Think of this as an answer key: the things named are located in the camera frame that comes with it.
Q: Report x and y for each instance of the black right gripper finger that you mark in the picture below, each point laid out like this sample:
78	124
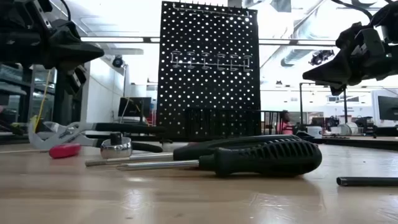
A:
335	70
338	89

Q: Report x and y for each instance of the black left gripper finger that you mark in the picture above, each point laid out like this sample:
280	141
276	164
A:
77	79
71	49

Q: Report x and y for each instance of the chrome round tool black knob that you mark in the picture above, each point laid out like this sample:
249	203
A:
116	151

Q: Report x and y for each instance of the black ceiling spotlight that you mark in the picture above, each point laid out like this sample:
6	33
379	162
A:
320	57

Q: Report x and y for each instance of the ceiling light strip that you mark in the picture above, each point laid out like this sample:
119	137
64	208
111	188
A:
109	39
295	42

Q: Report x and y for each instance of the cluttered workbench equipment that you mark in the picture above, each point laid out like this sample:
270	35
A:
348	127

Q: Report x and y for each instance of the black pipe stand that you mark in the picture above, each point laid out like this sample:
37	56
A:
301	102

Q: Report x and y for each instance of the dark glass cabinet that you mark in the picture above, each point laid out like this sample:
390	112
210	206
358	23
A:
18	93

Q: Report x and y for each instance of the white box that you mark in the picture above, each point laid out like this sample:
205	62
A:
314	132

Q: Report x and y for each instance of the black computer monitor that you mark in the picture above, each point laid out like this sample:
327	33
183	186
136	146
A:
388	109
133	107

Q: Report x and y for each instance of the person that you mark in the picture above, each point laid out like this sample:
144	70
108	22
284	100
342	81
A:
284	124

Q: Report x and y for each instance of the black perforated pegboard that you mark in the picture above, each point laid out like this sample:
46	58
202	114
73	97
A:
211	93

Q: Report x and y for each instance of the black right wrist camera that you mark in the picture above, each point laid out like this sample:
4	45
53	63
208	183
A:
388	15

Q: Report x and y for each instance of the black dome camera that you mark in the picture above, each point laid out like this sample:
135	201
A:
117	62

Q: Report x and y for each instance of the silver ventilation duct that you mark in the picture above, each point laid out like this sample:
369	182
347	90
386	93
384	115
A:
292	57

